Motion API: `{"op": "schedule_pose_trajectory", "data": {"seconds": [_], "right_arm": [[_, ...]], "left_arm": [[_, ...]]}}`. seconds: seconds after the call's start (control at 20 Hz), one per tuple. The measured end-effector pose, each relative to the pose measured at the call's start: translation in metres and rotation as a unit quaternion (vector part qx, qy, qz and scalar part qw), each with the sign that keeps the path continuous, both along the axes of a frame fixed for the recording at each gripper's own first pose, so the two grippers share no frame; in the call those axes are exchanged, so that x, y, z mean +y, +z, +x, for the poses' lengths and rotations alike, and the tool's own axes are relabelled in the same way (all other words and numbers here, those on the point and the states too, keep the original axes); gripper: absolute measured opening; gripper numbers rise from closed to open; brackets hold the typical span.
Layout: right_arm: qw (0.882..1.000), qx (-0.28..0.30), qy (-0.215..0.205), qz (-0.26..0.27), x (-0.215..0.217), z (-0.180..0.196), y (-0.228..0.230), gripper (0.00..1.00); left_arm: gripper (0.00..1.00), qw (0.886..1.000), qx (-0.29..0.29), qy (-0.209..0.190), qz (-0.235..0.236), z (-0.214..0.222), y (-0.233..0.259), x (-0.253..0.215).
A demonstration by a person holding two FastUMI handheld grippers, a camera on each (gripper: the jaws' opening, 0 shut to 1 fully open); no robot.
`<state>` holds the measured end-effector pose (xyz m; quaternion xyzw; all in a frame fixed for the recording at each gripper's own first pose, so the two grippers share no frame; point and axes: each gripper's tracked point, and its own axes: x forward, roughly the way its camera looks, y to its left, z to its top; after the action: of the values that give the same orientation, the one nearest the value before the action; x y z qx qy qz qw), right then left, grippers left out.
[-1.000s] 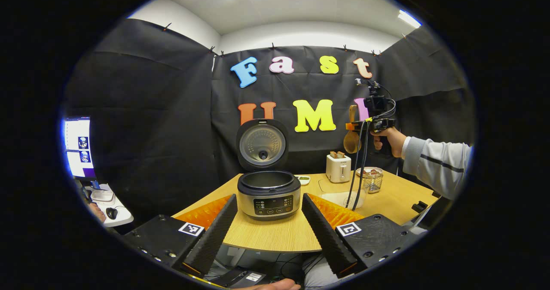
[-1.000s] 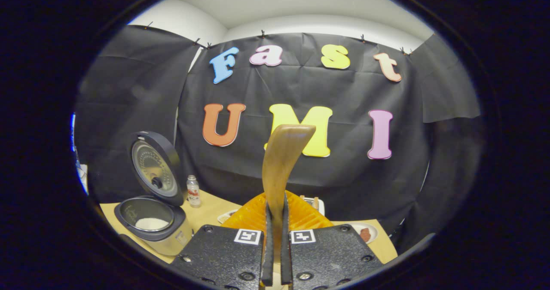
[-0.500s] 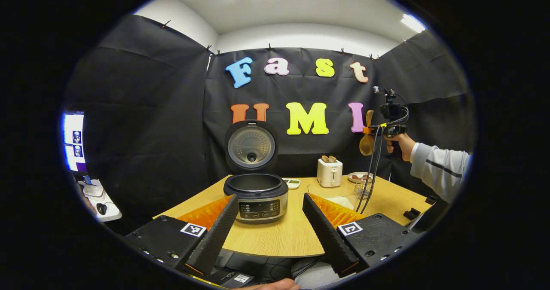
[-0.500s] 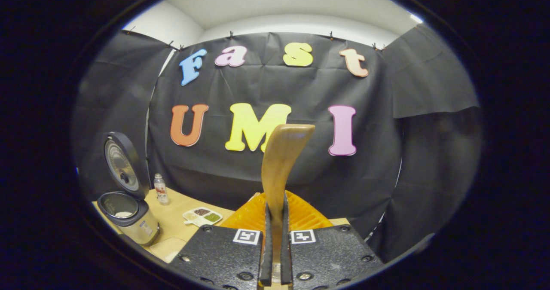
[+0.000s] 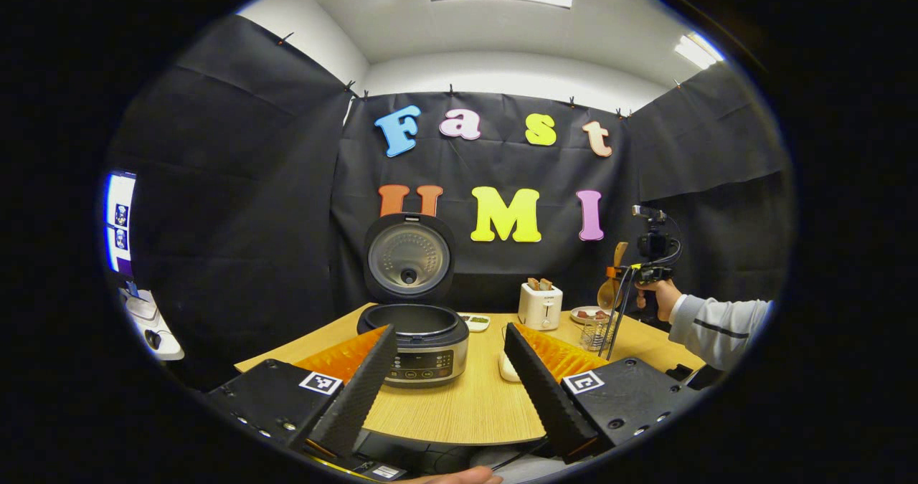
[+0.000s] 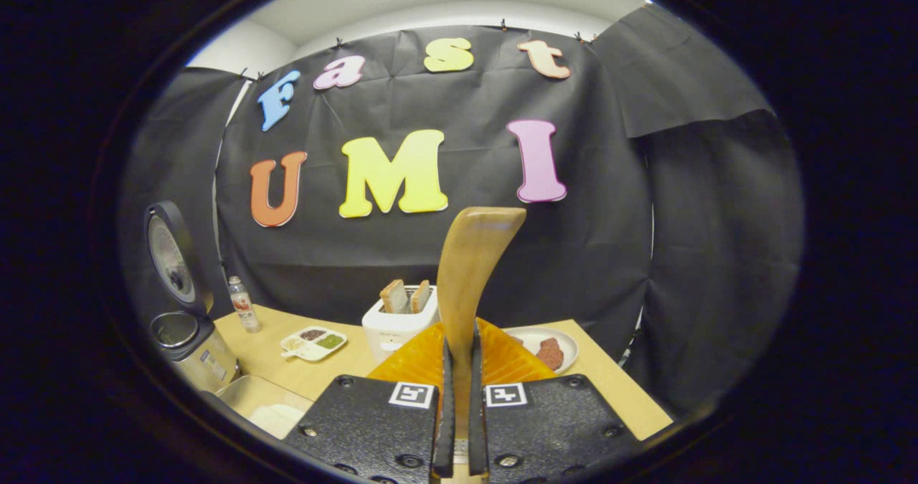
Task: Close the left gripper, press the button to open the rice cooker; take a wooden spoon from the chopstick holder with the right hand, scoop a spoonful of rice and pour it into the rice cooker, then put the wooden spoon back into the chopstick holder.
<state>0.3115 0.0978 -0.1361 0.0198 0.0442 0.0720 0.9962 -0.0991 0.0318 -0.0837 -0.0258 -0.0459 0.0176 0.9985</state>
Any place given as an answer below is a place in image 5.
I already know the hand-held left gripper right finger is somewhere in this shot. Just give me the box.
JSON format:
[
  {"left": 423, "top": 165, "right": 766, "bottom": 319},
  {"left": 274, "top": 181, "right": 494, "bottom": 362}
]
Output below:
[{"left": 503, "top": 322, "right": 704, "bottom": 465}]

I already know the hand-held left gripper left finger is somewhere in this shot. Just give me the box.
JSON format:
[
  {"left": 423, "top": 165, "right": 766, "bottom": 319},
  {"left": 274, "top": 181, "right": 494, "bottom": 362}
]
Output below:
[{"left": 204, "top": 324, "right": 399, "bottom": 460}]

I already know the wooden spoon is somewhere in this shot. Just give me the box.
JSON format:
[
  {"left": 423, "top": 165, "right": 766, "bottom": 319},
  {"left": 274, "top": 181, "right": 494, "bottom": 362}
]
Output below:
[{"left": 597, "top": 242, "right": 630, "bottom": 310}]

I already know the clear chopstick holder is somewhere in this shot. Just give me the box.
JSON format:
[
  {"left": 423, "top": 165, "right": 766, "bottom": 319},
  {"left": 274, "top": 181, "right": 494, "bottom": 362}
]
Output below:
[{"left": 579, "top": 317, "right": 617, "bottom": 352}]

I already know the dark grey rice cooker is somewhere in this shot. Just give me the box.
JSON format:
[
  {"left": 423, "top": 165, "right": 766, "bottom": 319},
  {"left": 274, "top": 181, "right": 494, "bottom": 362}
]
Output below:
[{"left": 356, "top": 213, "right": 470, "bottom": 389}]

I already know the white toaster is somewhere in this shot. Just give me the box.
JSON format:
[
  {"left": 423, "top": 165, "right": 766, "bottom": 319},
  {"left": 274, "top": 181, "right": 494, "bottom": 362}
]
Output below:
[{"left": 518, "top": 282, "right": 564, "bottom": 331}]

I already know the white side desk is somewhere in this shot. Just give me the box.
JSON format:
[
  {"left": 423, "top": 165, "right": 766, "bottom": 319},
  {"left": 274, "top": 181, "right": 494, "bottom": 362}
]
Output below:
[{"left": 118, "top": 287, "right": 186, "bottom": 361}]

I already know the small ceiling light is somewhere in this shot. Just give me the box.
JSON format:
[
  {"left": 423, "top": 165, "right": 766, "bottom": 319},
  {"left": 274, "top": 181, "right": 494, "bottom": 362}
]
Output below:
[{"left": 674, "top": 32, "right": 725, "bottom": 70}]

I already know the black backdrop cloth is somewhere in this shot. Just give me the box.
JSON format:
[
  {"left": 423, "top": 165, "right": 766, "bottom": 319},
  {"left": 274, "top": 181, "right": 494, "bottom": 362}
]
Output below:
[{"left": 108, "top": 14, "right": 793, "bottom": 392}]

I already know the computer monitor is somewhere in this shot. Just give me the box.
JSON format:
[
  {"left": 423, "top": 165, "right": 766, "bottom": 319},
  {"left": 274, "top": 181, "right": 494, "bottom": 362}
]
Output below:
[{"left": 104, "top": 172, "right": 137, "bottom": 277}]

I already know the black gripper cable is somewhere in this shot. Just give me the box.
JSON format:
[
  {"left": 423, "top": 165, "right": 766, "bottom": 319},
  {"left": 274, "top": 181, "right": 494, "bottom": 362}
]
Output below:
[{"left": 597, "top": 265, "right": 635, "bottom": 361}]

